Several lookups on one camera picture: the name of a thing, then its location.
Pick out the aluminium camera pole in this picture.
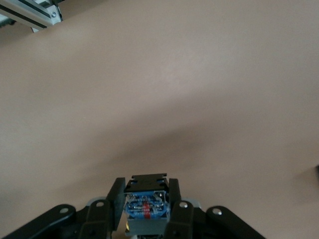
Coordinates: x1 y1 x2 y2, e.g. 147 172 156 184
0 0 63 33

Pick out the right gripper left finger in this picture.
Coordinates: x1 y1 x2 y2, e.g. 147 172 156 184
0 177 125 239

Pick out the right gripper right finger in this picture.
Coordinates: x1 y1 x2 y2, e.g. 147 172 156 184
163 178 266 239

